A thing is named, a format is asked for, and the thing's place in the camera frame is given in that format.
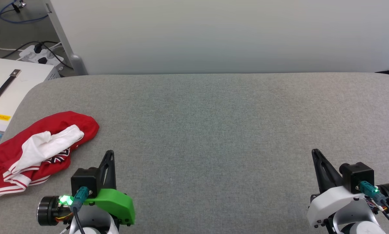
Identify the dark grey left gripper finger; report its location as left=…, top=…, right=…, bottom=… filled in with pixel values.
left=98, top=150, right=112, bottom=183
left=107, top=150, right=117, bottom=190

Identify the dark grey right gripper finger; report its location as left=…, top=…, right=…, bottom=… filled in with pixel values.
left=316, top=149, right=344, bottom=191
left=312, top=149, right=327, bottom=195

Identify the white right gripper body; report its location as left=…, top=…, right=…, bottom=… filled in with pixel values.
left=307, top=183, right=389, bottom=228

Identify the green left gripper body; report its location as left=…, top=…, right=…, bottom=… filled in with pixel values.
left=37, top=188, right=136, bottom=226

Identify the red and white jersey shirt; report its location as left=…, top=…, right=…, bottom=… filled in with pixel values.
left=0, top=111, right=100, bottom=199

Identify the white power strip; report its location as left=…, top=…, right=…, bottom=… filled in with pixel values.
left=19, top=45, right=65, bottom=71

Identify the black cable with teal connector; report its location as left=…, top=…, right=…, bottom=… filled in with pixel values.
left=358, top=181, right=389, bottom=228
left=71, top=186, right=92, bottom=234

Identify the black power cable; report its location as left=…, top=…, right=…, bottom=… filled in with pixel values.
left=0, top=41, right=42, bottom=62
left=38, top=41, right=74, bottom=70

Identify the white equipment box black handle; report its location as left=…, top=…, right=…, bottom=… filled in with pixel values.
left=0, top=58, right=61, bottom=149

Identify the blue floor cable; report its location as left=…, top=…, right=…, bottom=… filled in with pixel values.
left=0, top=0, right=49, bottom=24

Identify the white partition with grey post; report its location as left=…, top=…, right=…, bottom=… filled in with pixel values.
left=45, top=0, right=389, bottom=77

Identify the small black bracket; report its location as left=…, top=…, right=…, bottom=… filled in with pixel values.
left=12, top=0, right=27, bottom=14

